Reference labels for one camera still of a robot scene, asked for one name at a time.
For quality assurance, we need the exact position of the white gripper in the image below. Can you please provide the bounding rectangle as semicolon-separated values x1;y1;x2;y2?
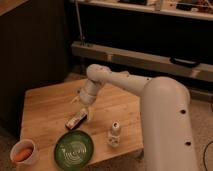
71;80;100;120

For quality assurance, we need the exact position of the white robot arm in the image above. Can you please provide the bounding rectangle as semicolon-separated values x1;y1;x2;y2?
77;64;199;171

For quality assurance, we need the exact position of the wooden table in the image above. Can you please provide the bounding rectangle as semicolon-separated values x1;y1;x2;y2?
16;80;145;171

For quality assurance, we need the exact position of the small white bottle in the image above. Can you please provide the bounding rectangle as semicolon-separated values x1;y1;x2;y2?
107;122;121;148

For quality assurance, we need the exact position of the green plate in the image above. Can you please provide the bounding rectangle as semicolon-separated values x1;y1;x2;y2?
54;130;94;171

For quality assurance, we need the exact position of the white cup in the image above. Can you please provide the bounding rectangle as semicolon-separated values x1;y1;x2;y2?
10;139;38;165

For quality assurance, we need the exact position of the orange carrot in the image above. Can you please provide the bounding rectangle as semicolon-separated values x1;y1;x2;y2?
14;148;32;162

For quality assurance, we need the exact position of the dark cabinet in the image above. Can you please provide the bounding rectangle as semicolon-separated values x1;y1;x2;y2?
0;0;68;136

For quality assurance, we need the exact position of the metal shelf rail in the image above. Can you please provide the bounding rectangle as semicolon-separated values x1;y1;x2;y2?
71;41;213;82

